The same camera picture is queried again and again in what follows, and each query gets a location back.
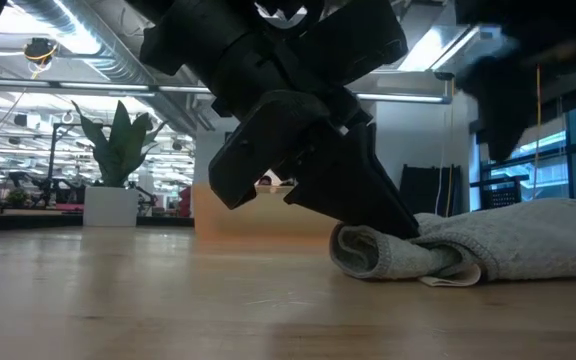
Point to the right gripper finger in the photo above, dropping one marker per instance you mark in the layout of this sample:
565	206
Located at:
505	110

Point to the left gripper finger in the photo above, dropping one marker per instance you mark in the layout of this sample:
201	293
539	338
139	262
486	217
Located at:
248	155
373	175

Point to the grey waffle microfiber towel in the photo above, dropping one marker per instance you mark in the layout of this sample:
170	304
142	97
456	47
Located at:
518	235

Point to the person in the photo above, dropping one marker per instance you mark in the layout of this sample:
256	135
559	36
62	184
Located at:
265	180

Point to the black leaning panels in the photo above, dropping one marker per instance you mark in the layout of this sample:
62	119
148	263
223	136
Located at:
423	190

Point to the long LED light bar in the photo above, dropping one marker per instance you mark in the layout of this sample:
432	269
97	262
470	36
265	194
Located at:
398	97

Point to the black perforated cart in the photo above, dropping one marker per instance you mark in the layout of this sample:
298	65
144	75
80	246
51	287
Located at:
500	197

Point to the snake plant in white pot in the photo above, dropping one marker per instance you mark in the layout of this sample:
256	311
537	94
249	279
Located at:
110	207

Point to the background black robot station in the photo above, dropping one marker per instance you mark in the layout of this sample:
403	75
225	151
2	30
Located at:
43	185

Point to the small green plant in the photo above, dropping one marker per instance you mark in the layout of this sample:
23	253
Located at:
18	197

